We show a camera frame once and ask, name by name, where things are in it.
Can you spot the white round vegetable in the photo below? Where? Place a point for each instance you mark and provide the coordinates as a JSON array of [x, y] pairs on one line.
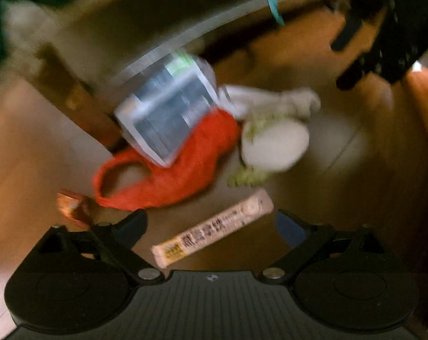
[[274, 145]]

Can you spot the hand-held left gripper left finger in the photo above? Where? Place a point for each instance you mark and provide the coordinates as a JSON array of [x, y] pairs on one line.
[[132, 225]]

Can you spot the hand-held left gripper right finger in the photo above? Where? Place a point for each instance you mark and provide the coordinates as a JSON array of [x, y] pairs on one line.
[[288, 230]]

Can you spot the grey white plastic packet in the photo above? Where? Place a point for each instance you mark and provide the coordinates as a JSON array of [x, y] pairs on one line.
[[168, 113]]

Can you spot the small orange candy wrapper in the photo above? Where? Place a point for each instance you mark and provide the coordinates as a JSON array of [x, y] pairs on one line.
[[70, 203]]

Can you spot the pink stick sachet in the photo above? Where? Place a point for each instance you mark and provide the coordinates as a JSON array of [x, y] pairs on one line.
[[214, 228]]

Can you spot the metal frame bench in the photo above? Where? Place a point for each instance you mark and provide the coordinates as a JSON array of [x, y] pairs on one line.
[[200, 34]]

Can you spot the red plastic bag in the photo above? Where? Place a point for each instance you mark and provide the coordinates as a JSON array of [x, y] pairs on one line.
[[185, 177]]

